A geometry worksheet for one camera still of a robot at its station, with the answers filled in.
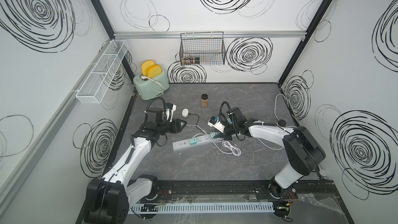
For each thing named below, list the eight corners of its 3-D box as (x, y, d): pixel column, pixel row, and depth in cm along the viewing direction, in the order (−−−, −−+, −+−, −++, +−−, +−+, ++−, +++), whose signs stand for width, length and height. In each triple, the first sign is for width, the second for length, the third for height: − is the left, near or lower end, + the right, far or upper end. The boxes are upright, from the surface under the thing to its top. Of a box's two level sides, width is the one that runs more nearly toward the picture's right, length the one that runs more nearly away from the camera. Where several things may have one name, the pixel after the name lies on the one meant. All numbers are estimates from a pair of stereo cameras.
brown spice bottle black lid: (201, 107, 108) (201, 99, 101) (201, 101, 111) (201, 93, 104) (207, 107, 108) (208, 99, 101) (207, 101, 111) (207, 93, 104)
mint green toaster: (140, 101, 111) (131, 84, 98) (141, 91, 118) (133, 74, 104) (170, 97, 114) (166, 80, 101) (169, 87, 120) (165, 70, 107)
